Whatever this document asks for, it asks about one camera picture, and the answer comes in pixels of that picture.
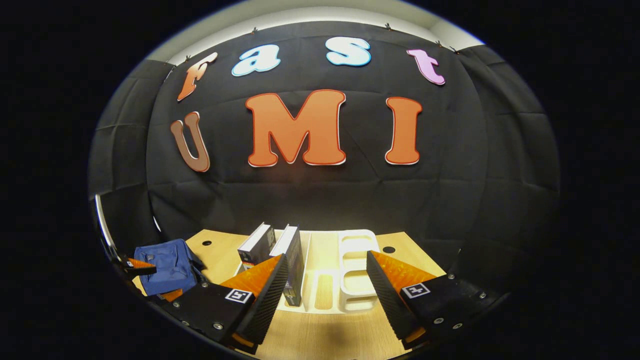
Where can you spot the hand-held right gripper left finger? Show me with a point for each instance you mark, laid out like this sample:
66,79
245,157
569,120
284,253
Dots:
265,305

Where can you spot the white edged dark book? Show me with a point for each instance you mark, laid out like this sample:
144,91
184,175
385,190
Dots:
255,245

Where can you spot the blue fabric schoolbag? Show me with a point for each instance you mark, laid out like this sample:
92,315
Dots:
167,267

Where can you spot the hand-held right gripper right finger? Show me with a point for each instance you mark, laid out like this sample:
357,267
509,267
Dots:
395,305

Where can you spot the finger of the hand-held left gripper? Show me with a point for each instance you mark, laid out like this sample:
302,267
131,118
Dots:
140,270
172,296

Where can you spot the white plastic bookshelf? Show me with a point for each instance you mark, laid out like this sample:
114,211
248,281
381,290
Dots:
357,280

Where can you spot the dark blue cover book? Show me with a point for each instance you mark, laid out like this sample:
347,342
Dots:
295,260

